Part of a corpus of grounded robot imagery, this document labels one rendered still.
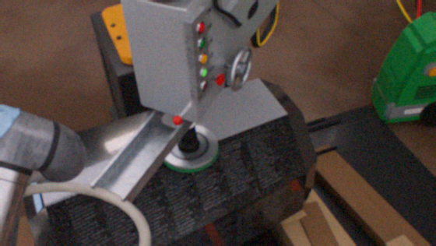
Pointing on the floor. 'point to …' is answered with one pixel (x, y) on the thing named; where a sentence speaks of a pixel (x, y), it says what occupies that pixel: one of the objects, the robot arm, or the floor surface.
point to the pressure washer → (409, 75)
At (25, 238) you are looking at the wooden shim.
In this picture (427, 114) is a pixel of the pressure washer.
